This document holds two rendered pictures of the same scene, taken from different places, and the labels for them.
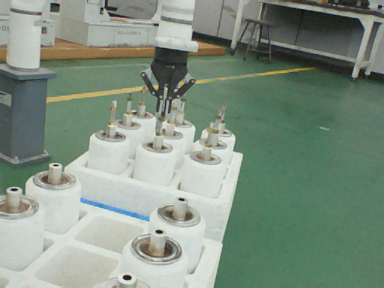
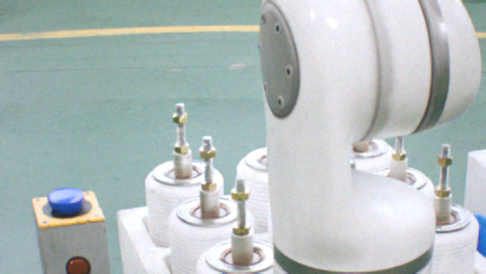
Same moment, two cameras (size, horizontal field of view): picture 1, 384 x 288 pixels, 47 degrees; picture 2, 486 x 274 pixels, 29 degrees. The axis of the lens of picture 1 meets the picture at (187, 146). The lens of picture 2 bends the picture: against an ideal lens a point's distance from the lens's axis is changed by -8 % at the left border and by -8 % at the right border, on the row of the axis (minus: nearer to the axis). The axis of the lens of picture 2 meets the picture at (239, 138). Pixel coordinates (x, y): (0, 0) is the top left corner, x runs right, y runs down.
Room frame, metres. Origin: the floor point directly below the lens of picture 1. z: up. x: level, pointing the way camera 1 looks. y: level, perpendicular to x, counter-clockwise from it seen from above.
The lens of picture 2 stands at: (1.62, 0.95, 0.72)
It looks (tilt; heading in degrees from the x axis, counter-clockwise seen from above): 21 degrees down; 244
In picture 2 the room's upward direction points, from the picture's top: 2 degrees counter-clockwise
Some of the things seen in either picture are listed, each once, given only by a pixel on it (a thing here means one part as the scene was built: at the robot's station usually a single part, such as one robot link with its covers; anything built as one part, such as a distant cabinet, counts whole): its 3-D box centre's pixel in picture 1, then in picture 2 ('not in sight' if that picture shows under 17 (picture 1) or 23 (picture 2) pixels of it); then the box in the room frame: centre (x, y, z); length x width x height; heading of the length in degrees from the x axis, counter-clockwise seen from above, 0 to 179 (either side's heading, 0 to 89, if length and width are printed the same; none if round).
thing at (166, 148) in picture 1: (157, 147); (397, 180); (0.99, 0.07, 0.25); 0.08 x 0.08 x 0.01
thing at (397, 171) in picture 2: (157, 142); (397, 171); (0.99, 0.07, 0.26); 0.02 x 0.02 x 0.03
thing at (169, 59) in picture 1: (169, 63); not in sight; (0.99, 0.07, 0.45); 0.08 x 0.08 x 0.09
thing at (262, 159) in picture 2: (213, 144); (275, 160); (1.08, -0.06, 0.25); 0.08 x 0.08 x 0.01
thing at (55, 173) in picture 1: (55, 173); not in sight; (0.72, 0.22, 0.26); 0.02 x 0.02 x 0.03
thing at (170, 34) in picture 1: (175, 31); not in sight; (0.97, 0.07, 0.52); 0.11 x 0.09 x 0.06; 11
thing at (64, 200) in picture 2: not in sight; (66, 203); (1.40, 0.08, 0.32); 0.04 x 0.04 x 0.02
